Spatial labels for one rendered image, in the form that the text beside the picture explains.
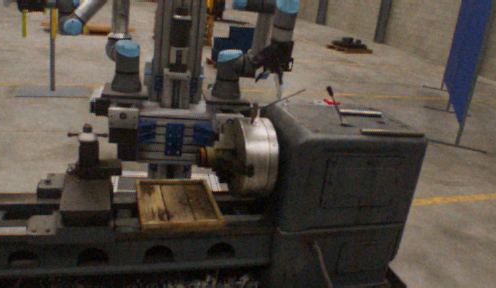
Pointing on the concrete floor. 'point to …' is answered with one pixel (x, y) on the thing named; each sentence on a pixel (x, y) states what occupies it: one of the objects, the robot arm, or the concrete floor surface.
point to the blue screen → (465, 61)
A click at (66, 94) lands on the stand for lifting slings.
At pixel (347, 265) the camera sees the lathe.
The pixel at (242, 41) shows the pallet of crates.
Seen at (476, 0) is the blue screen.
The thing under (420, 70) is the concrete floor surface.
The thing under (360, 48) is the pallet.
